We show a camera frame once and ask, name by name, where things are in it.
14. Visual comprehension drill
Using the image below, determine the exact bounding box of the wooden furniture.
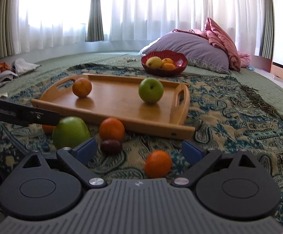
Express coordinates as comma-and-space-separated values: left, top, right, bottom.
250, 55, 283, 83

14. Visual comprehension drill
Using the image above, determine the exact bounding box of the blue paisley printed blanket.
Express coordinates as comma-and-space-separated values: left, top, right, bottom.
0, 63, 283, 227

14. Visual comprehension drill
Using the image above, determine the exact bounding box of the dark red plum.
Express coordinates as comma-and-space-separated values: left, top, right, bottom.
100, 139, 122, 155

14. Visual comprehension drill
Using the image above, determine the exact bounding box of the large dull orange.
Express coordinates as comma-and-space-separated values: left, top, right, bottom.
72, 77, 92, 98

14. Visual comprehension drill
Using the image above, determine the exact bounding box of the wooden tray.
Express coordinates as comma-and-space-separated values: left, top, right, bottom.
31, 73, 196, 140

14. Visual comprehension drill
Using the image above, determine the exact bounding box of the red bowl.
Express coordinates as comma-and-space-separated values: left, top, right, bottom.
141, 50, 188, 77

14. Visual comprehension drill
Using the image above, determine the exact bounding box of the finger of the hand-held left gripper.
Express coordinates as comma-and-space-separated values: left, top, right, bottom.
17, 104, 61, 127

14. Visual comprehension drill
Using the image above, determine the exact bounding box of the green quilted bedspread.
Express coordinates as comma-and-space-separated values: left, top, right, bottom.
0, 51, 283, 127

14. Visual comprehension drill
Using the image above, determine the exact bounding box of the purple pillow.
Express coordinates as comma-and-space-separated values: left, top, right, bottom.
139, 32, 231, 75

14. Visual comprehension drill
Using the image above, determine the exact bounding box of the green apple with stem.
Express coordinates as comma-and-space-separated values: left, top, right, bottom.
138, 77, 164, 104

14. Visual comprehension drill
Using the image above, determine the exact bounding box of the small orange with stem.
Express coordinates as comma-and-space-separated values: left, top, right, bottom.
42, 124, 56, 134

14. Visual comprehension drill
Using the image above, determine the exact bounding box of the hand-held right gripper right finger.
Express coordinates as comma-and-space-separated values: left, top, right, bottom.
171, 140, 272, 189

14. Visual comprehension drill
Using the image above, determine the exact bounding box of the white sheer curtain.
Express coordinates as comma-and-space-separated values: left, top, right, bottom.
18, 0, 264, 54

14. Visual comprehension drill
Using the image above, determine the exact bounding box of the white printed cloth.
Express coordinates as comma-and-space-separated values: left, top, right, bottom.
11, 58, 42, 76

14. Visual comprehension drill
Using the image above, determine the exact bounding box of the pink comforter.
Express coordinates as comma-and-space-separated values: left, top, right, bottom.
173, 17, 252, 72

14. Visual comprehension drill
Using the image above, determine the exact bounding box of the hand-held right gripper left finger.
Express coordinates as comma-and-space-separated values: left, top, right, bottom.
22, 138, 108, 190

